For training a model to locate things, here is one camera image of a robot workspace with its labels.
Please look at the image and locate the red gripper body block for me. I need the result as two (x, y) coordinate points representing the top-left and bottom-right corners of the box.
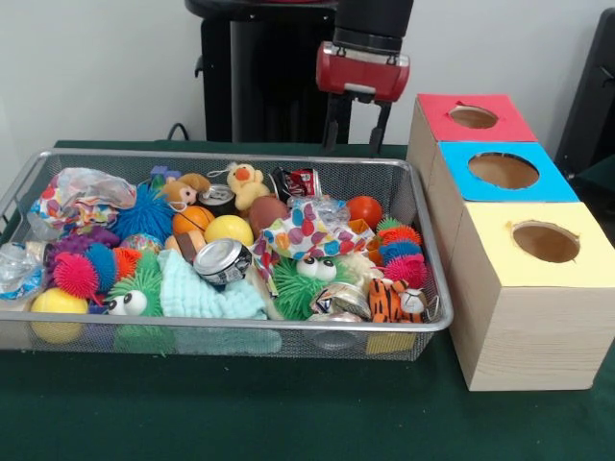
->
(315, 40), (411, 103)

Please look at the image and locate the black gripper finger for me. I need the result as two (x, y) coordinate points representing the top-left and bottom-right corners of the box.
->
(320, 91), (355, 155)
(368, 101), (396, 158)

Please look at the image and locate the wooden box with three holes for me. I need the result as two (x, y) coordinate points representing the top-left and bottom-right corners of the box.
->
(406, 92), (615, 393)

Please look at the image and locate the red-orange ball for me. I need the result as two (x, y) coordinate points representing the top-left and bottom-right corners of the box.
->
(345, 195), (384, 230)

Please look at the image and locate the yellow duck plush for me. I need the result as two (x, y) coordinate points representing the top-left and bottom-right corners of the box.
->
(225, 162), (265, 211)

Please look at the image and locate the brown toy football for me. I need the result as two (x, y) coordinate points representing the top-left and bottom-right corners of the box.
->
(248, 195), (290, 237)

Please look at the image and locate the polka-dot crumpled cloth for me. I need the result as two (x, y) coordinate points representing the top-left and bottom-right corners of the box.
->
(249, 199), (381, 289)

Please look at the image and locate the plain yellow ball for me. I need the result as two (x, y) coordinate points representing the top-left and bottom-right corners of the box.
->
(204, 214), (255, 248)

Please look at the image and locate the orange tiger plush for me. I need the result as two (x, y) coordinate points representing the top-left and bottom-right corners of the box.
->
(368, 277), (429, 324)

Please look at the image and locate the small orange basketball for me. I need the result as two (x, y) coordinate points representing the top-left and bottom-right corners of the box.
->
(171, 205), (216, 236)

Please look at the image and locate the crushed silver can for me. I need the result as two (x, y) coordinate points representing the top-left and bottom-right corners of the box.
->
(192, 238), (254, 288)

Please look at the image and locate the blue spiky ball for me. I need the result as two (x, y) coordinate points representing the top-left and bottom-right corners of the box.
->
(112, 183), (177, 241)

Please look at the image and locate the mint green cloth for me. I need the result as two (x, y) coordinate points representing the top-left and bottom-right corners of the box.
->
(158, 249), (269, 322)

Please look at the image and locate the black upright panel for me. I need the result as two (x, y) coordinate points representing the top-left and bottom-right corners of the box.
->
(554, 7), (615, 182)

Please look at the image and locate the dark green side tablecloth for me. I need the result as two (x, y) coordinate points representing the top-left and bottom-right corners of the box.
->
(571, 154), (615, 227)

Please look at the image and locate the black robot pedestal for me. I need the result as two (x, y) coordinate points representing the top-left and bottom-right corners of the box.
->
(184, 0), (366, 144)

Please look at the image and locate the silver wire mesh bin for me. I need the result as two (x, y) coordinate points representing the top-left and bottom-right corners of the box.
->
(0, 148), (455, 362)

